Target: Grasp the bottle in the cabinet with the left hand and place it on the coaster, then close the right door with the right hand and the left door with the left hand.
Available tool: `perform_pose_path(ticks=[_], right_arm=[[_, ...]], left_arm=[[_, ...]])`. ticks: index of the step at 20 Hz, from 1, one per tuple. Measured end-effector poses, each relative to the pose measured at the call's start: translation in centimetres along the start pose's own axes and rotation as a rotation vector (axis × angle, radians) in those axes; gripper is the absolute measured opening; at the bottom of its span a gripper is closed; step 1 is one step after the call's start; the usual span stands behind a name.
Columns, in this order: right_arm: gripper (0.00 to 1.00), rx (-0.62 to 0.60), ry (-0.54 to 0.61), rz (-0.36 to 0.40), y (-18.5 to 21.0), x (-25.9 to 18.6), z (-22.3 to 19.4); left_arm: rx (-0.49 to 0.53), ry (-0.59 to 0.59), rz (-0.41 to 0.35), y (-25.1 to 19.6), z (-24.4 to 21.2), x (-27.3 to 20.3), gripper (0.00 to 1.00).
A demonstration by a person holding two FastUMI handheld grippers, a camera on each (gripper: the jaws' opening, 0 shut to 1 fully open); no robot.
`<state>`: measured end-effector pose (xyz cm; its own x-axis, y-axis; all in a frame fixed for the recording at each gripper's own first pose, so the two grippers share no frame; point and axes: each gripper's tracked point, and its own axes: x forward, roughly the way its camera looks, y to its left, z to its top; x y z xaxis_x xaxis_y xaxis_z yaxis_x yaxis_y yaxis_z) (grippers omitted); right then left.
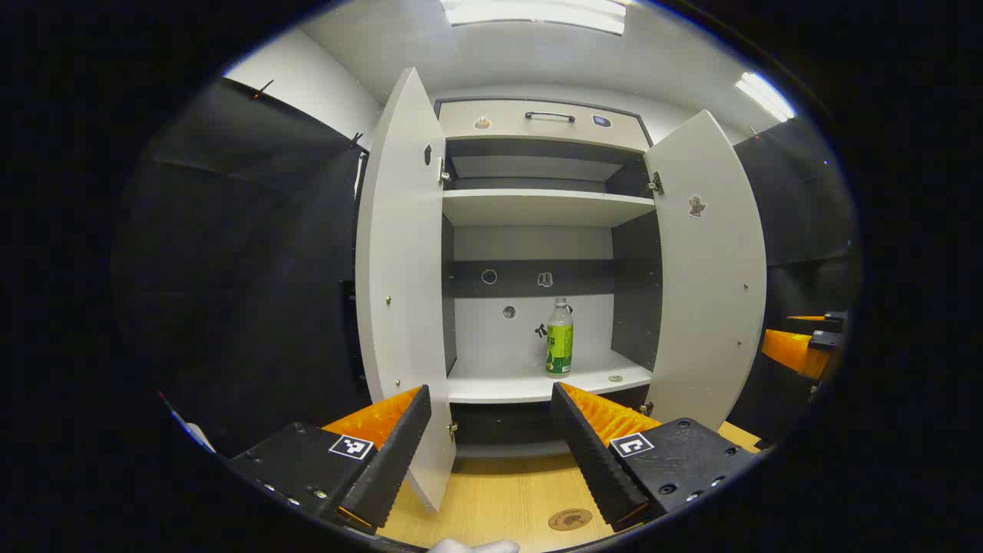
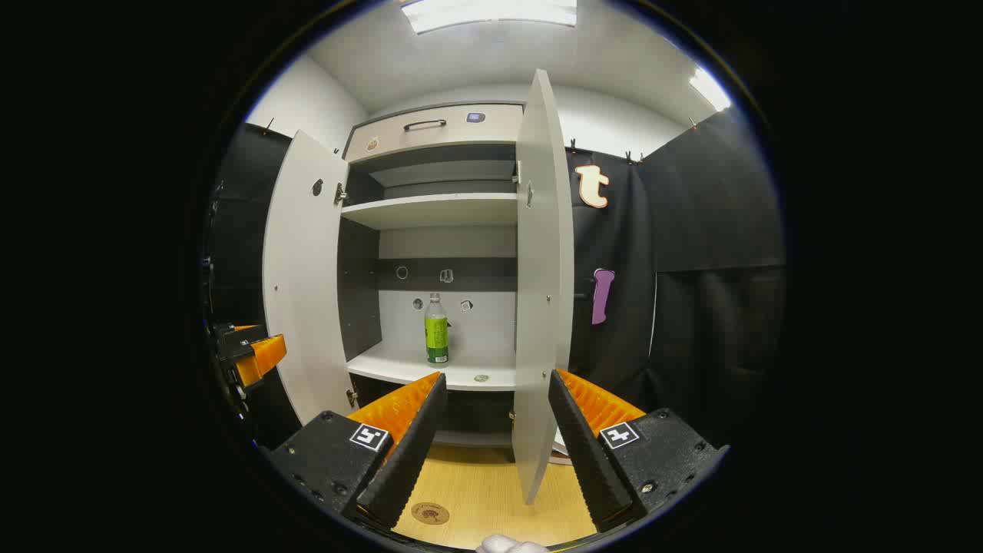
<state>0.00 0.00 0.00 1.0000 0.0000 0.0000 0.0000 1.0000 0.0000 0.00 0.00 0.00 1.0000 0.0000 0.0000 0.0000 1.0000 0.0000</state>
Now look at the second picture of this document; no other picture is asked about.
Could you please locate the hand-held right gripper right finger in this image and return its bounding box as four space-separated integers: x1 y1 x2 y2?
548 369 729 532

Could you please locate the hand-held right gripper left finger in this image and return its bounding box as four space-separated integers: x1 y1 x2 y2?
265 372 448 531

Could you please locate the grey cabinet door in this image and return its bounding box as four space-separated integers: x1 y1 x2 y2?
262 129 362 427
511 69 594 505

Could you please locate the green label plastic bottle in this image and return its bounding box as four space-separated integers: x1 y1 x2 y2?
424 292 450 364

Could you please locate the grey cabinet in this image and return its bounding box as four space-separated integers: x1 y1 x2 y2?
338 102 527 449

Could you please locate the grey cabinet drawer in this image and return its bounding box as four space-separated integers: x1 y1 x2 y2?
343 104 525 164

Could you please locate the black backdrop cloth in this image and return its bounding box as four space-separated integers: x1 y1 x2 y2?
206 108 786 454

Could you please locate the small ceiling light panel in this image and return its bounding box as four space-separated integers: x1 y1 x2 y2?
689 68 733 112

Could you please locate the large ceiling light panel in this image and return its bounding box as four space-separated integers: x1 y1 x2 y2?
399 0 578 35

